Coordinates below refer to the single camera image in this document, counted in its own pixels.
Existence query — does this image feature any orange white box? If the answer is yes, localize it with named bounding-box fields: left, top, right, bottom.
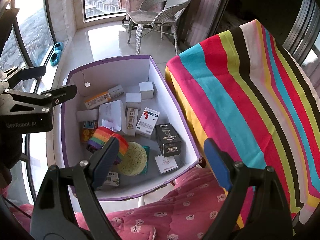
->
left=84, top=92, right=112, bottom=109

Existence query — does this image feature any clear plastic white box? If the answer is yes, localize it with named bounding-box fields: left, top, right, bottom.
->
left=76, top=109, right=99, bottom=122

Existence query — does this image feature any white pink large box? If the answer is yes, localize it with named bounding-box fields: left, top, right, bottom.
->
left=98, top=100, right=126, bottom=135

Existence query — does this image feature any rainbow striped band roll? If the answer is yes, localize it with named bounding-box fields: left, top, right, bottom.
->
left=86, top=126, right=129, bottom=165

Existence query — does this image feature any small white square box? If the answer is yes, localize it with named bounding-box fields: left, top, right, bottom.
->
left=125, top=93, right=142, bottom=110

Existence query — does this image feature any yellow round sponge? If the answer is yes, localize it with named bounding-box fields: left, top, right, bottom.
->
left=117, top=142, right=148, bottom=176

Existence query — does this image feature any teal foil packet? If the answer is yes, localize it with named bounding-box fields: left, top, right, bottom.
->
left=140, top=145, right=150, bottom=175

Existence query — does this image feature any black printed razor box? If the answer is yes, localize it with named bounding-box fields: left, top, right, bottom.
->
left=155, top=124, right=182, bottom=158

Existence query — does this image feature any teal slipper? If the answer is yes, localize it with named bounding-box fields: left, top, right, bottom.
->
left=54, top=42, right=64, bottom=51
left=50, top=50, right=62, bottom=67

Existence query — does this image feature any orange blue cartoon box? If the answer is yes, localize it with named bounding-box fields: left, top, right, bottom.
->
left=80, top=120, right=98, bottom=143

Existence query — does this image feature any white green small box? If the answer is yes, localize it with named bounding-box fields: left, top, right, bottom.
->
left=103, top=172, right=120, bottom=187

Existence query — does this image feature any white grey label box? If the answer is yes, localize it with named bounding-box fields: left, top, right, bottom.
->
left=108, top=85, right=124, bottom=99

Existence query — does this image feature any purple white storage box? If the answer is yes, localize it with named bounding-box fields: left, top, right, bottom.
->
left=61, top=55, right=200, bottom=202

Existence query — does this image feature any white brown text box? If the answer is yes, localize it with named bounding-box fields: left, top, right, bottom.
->
left=126, top=108, right=139, bottom=137

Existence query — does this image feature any pink floral pyjama clothing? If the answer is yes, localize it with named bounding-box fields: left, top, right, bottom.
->
left=10, top=167, right=241, bottom=240

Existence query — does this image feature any white red heart medicine box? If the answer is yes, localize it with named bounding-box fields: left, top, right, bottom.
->
left=136, top=107, right=160, bottom=139

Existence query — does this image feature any white pink logo box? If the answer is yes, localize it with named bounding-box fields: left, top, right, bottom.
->
left=155, top=155, right=178, bottom=174

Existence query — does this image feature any white wicker chair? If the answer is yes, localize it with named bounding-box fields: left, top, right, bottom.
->
left=127, top=0, right=191, bottom=55

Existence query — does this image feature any colourful striped cloth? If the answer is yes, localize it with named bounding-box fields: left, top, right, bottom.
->
left=165, top=20, right=319, bottom=232

